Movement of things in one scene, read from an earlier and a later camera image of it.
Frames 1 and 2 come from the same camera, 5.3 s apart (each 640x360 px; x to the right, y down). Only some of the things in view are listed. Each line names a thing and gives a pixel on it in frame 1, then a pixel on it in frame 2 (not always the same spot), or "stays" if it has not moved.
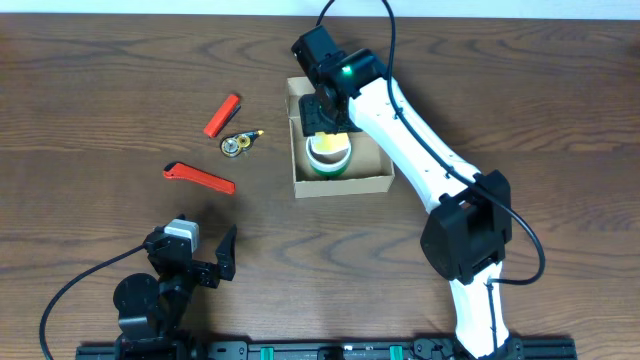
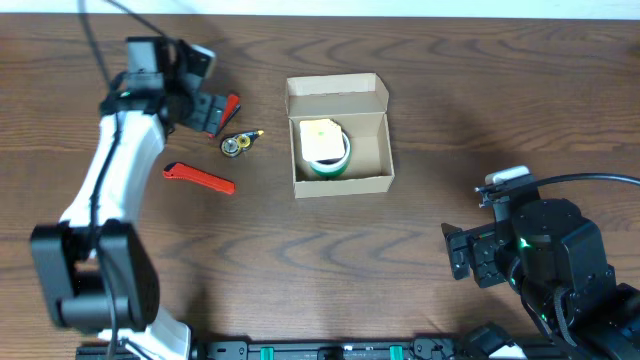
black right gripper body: x=315 y=119 → x=490 y=261
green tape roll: x=330 y=173 stays
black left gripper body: x=202 y=273 → x=196 y=109
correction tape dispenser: x=232 y=146 stays
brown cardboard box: x=369 y=172 stays
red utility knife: x=181 y=170 stays
